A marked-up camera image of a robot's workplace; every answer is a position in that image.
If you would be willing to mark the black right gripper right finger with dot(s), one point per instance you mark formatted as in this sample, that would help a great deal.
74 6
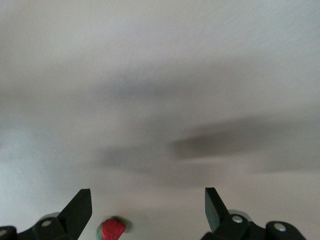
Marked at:
217 215

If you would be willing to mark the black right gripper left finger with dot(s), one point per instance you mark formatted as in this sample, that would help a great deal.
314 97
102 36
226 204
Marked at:
70 220

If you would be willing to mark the red toy strawberry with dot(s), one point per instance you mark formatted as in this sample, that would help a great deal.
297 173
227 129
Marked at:
112 228

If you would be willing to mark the brown table cover cloth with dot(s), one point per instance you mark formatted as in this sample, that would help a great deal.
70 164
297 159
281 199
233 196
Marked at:
160 75

